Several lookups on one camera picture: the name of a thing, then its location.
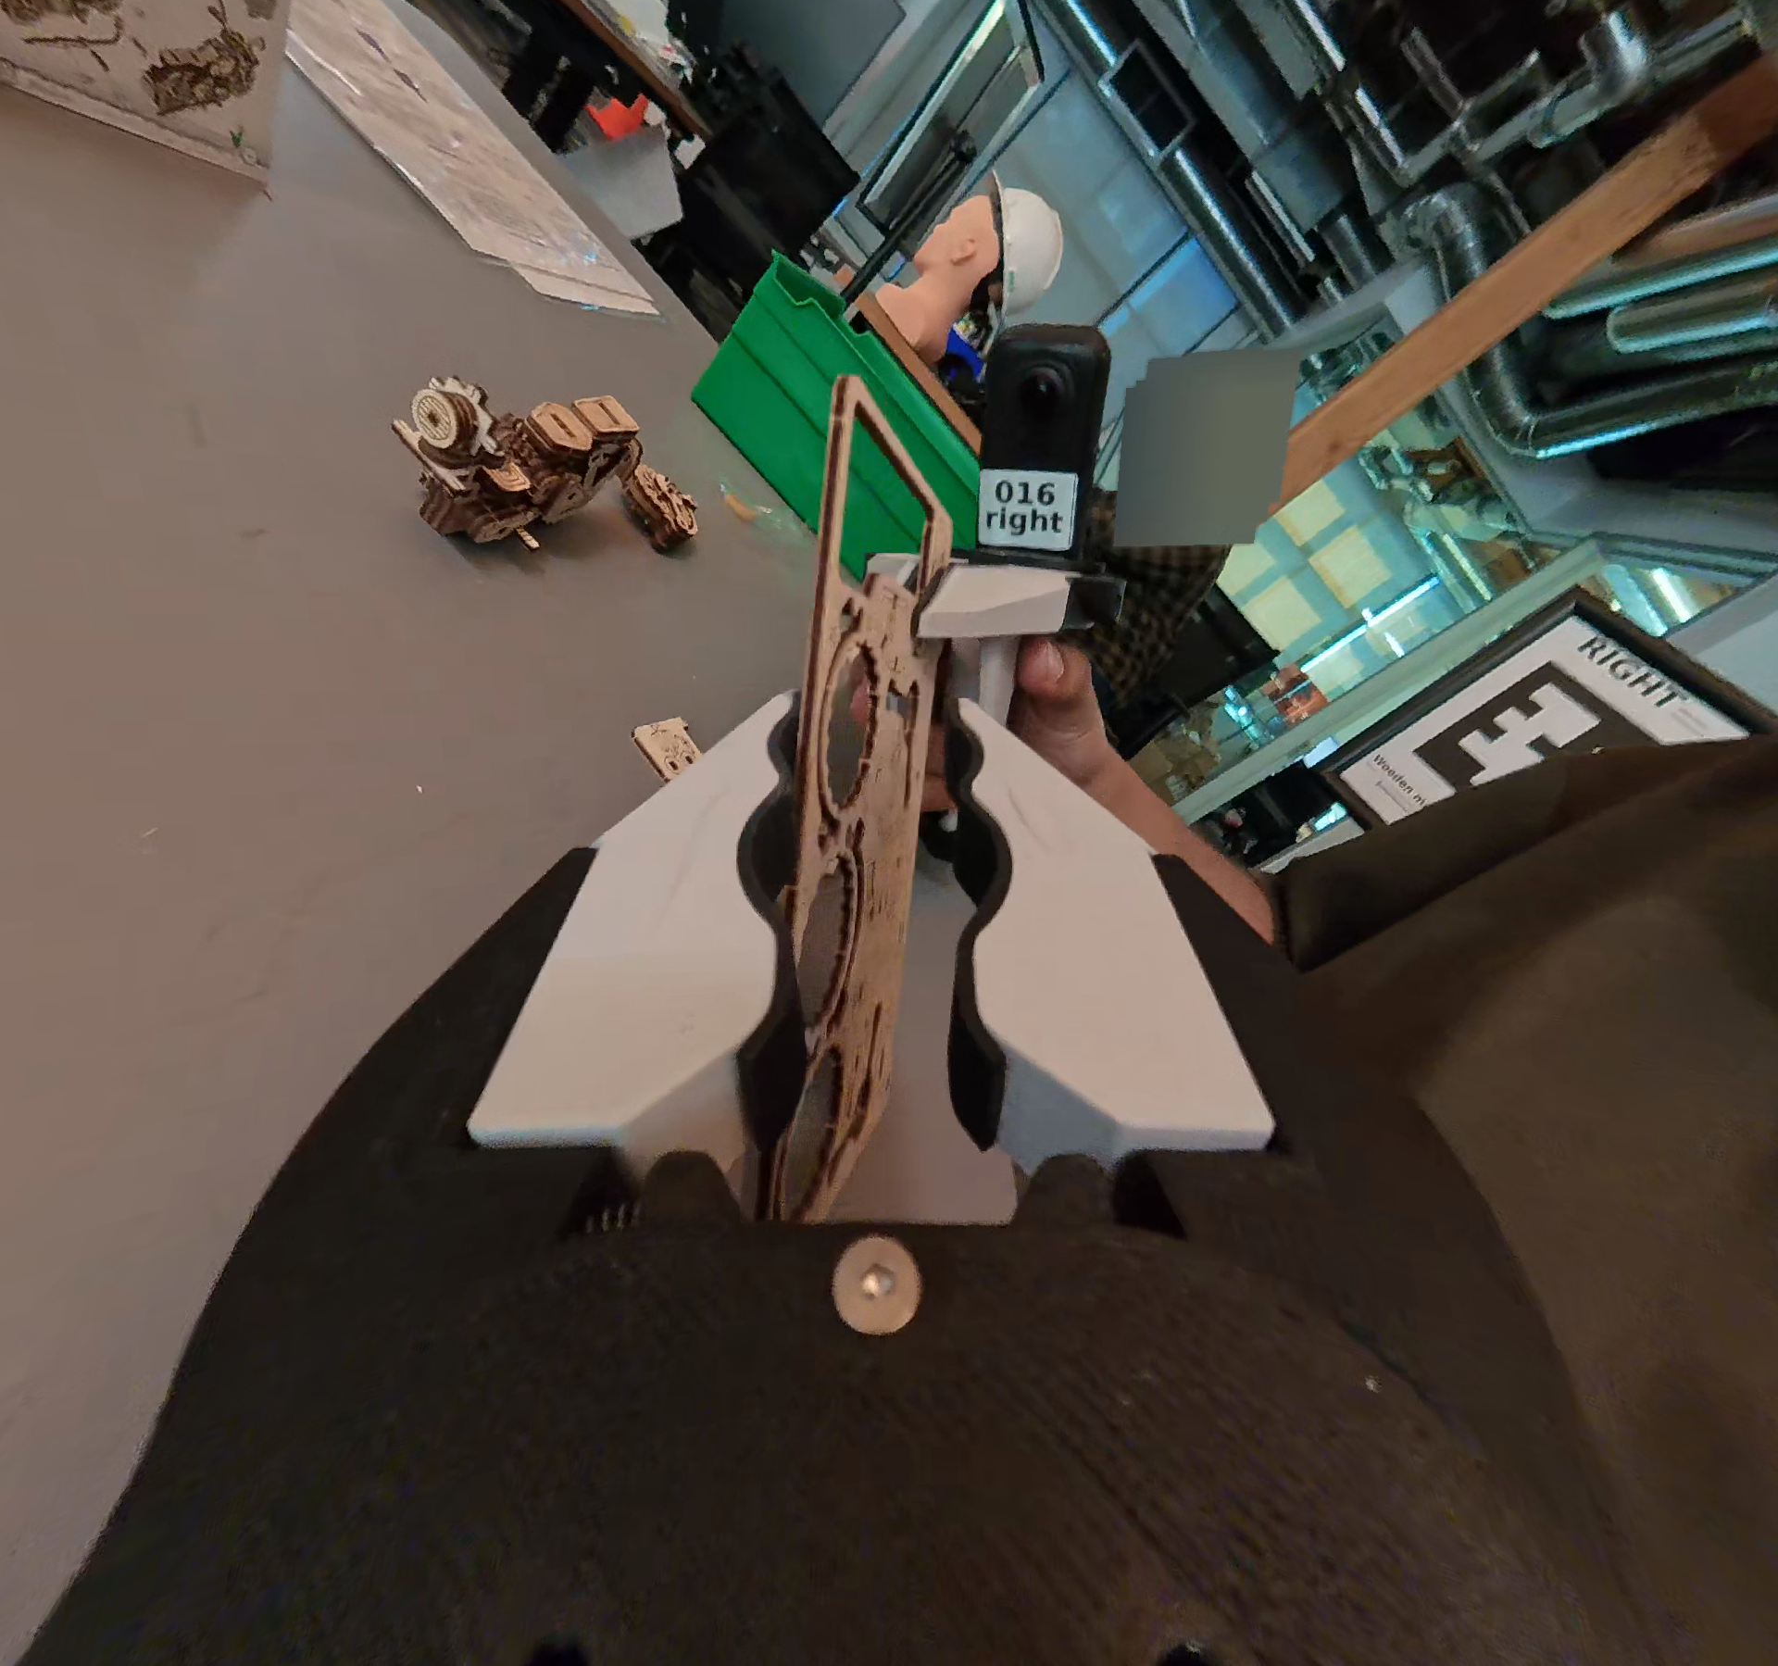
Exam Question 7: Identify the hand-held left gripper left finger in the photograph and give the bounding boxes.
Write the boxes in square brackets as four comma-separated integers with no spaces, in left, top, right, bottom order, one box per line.
[467,690,809,1174]

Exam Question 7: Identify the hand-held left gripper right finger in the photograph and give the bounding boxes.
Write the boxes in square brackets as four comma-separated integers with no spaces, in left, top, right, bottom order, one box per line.
[940,697,1279,1180]

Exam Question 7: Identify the wooden puzzle parts sheet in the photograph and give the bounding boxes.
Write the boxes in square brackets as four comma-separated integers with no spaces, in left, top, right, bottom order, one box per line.
[742,374,960,1226]

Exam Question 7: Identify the grey desk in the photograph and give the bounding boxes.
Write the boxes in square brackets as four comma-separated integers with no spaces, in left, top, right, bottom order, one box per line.
[0,0,890,1655]

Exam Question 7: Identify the person's right hand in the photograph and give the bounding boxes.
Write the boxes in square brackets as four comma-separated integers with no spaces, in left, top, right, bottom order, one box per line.
[1006,639,1133,797]

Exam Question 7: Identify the wooden side table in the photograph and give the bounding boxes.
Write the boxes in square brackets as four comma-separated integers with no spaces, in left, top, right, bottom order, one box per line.
[838,291,981,447]

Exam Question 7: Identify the mannequin head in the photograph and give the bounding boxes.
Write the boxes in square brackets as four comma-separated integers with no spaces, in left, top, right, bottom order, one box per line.
[910,201,1004,351]

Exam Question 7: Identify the white hard hat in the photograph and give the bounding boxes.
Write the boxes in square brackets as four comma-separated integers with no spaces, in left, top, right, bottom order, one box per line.
[988,184,1065,324]

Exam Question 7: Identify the green plastic bin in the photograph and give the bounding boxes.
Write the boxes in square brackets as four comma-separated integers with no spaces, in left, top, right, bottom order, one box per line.
[690,253,981,572]

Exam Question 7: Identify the small wooden wheel assembly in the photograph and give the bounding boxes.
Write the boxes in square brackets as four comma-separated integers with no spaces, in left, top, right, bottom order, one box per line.
[619,464,700,555]

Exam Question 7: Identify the wooden model motorcycle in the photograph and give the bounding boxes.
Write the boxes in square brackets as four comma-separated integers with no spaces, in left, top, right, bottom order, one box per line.
[392,374,642,547]

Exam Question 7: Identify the silver ventilation ducts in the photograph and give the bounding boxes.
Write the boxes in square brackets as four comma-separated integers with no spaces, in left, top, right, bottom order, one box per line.
[971,0,1778,474]

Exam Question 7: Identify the wooden ceiling beam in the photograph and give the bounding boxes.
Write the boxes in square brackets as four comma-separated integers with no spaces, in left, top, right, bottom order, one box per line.
[1277,70,1778,501]

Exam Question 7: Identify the framed black-white marker poster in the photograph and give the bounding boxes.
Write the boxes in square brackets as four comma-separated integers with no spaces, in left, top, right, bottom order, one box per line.
[1319,589,1778,836]

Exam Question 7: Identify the plastic-sleeved paper sheets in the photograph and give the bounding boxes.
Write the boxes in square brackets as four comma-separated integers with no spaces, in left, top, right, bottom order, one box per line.
[284,0,661,314]

